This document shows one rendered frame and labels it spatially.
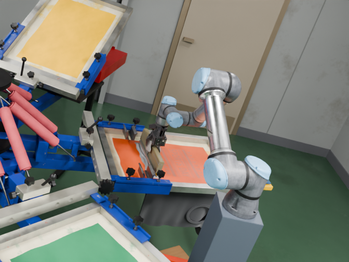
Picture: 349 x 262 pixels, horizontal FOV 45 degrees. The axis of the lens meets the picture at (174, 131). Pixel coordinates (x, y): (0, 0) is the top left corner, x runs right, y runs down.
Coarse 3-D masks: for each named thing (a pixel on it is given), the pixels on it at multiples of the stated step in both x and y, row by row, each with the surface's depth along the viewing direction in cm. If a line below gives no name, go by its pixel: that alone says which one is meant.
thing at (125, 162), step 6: (120, 162) 231; (126, 162) 233; (132, 162) 235; (138, 162) 236; (126, 168) 227; (144, 168) 233; (162, 168) 238; (126, 174) 222; (138, 174) 226; (174, 180) 231; (180, 180) 233; (186, 180) 234; (192, 180) 236; (198, 180) 238; (204, 180) 240
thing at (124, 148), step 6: (114, 138) 252; (114, 144) 246; (120, 144) 248; (126, 144) 250; (132, 144) 253; (168, 144) 266; (120, 150) 242; (126, 150) 244; (132, 150) 246; (192, 150) 268; (198, 150) 271; (204, 150) 273; (120, 156) 236; (126, 156) 238; (132, 156) 240; (138, 156) 242; (198, 156) 263; (204, 156) 265; (198, 162) 257; (204, 162) 259
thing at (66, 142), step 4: (60, 136) 219; (64, 136) 220; (68, 136) 221; (72, 136) 223; (76, 136) 224; (60, 140) 216; (64, 140) 217; (68, 140) 218; (72, 140) 219; (76, 140) 220; (60, 144) 217; (64, 144) 218; (68, 144) 218; (72, 144) 219; (76, 144) 220; (80, 144) 221; (64, 148) 219; (68, 148) 220; (80, 148) 222; (84, 148) 223
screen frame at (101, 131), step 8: (104, 128) 253; (112, 128) 255; (104, 136) 243; (136, 136) 262; (168, 136) 270; (176, 136) 271; (184, 136) 274; (192, 136) 277; (200, 136) 281; (104, 144) 236; (208, 144) 281; (104, 152) 228; (112, 160) 223; (112, 168) 216; (176, 184) 221; (184, 184) 224; (192, 184) 226; (200, 184) 228; (192, 192) 225; (200, 192) 227; (208, 192) 229; (224, 192) 232
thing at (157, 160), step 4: (144, 128) 252; (144, 132) 250; (148, 132) 250; (144, 136) 249; (144, 140) 248; (144, 144) 247; (152, 148) 235; (156, 148) 236; (152, 152) 235; (156, 152) 231; (152, 156) 234; (156, 156) 228; (160, 156) 229; (152, 160) 233; (156, 160) 228; (160, 160) 225; (156, 164) 227; (160, 164) 225; (156, 168) 226; (160, 168) 226; (156, 172) 227
